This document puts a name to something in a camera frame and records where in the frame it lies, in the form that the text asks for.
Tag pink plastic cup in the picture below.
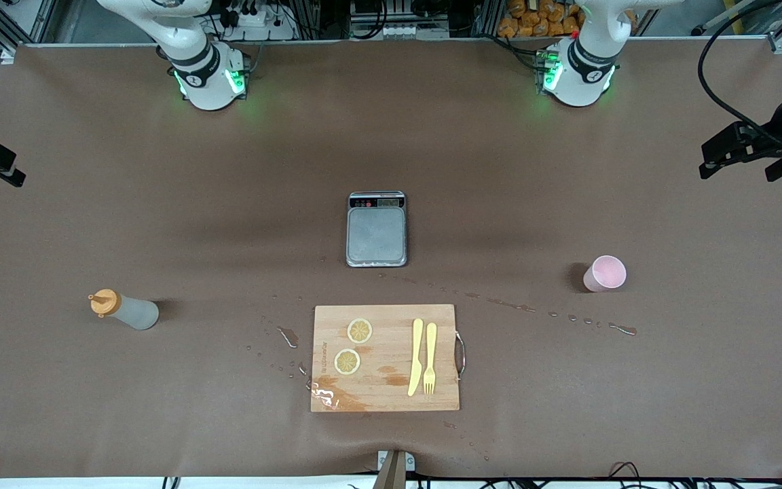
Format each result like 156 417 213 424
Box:
582 255 627 293

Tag orange capped sauce bottle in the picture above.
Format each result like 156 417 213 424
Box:
88 289 160 331

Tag white pole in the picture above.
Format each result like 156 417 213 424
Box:
693 0 758 36

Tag brown table cover sheet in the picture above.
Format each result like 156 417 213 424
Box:
0 37 782 479

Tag pile of orange goods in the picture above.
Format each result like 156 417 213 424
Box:
498 0 585 39

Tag white power strip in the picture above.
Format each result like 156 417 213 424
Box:
223 5 297 41

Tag yellow plastic fork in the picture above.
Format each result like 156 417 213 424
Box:
422 322 438 396

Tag yellow plastic knife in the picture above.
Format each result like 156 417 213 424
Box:
407 318 425 397

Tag silver digital kitchen scale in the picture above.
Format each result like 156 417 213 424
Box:
346 191 408 268

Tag grey control box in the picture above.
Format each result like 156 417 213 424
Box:
350 0 451 40

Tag wooden cutting board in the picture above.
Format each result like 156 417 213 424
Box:
310 304 466 413

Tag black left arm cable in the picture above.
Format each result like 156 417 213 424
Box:
696 0 782 147

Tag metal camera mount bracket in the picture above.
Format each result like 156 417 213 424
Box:
376 450 416 489

